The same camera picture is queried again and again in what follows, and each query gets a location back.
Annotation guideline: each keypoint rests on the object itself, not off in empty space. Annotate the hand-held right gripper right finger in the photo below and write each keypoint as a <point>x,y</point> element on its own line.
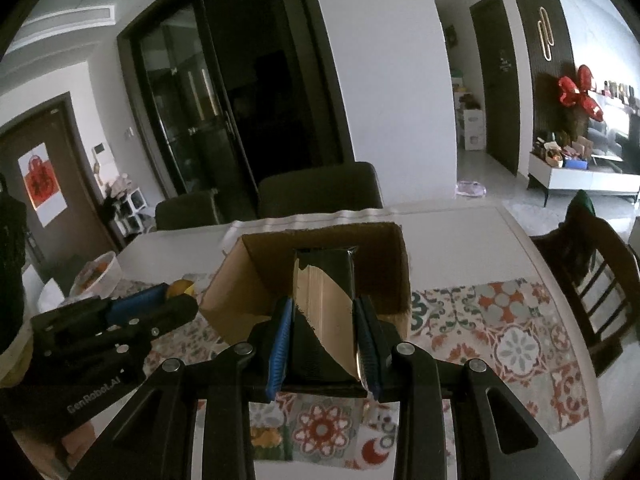
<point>367,350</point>

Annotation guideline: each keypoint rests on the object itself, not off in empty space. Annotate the dark upholstered chair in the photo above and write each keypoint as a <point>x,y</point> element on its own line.
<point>187,210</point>
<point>320,190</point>

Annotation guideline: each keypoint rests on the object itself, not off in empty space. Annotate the green cloth on chair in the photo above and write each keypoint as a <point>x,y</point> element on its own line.
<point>580,205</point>

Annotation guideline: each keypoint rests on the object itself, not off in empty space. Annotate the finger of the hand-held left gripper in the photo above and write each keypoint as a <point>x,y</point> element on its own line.
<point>170,312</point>
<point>140,302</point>

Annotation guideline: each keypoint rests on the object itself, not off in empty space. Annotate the stack of white boxes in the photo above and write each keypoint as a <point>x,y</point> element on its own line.
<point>470,120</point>

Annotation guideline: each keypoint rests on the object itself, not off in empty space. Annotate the long dark green snack packet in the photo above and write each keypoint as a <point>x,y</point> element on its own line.
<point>320,320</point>

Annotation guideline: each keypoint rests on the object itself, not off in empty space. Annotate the red and white door poster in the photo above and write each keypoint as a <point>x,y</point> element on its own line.
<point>42,185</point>

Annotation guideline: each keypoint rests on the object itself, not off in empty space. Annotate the wooden slat chair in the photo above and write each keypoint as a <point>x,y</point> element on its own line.
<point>595,280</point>

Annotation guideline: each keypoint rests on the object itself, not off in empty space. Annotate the gold wall ornament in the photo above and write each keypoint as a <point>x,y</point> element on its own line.
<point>545,35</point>

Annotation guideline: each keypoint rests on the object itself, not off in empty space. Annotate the pink item on floor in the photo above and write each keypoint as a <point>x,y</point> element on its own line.
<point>471,188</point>

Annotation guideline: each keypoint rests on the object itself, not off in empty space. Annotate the white cube shelf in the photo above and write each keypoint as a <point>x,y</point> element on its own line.
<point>132,210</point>

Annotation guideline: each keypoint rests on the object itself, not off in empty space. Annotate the white bowl with orange food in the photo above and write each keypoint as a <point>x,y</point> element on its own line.
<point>97,275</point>

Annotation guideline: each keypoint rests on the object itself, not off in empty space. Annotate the red ribbon bow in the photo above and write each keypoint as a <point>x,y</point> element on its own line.
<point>577,92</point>

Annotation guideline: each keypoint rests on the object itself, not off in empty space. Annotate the dark interior door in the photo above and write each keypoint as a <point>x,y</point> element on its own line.
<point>495,85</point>

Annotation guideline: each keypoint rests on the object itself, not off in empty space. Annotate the brown entrance door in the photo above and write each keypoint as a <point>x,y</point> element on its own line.
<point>75,170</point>

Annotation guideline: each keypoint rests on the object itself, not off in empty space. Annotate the glass sliding door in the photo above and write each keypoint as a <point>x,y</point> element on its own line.
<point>225,90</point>

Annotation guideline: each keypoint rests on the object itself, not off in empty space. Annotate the person's left forearm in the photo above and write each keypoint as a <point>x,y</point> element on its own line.
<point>55,450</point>

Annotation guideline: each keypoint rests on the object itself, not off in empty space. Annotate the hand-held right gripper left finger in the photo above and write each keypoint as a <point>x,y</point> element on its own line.
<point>277,350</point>

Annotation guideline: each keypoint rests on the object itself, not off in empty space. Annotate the brown cardboard box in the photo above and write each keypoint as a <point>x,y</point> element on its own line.
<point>240,285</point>

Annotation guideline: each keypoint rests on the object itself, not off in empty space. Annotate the white low cabinet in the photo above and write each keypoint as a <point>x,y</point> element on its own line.
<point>585,180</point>

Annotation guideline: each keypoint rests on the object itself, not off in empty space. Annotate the yellow round item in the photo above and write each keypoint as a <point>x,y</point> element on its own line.
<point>182,288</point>

